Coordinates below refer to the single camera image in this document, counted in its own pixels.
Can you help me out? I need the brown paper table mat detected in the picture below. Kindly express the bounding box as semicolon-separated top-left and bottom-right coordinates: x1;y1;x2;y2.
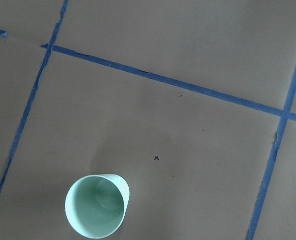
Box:
0;0;296;240

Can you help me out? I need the green plastic cup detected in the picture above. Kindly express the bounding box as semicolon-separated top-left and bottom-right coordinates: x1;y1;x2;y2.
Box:
64;174;130;239

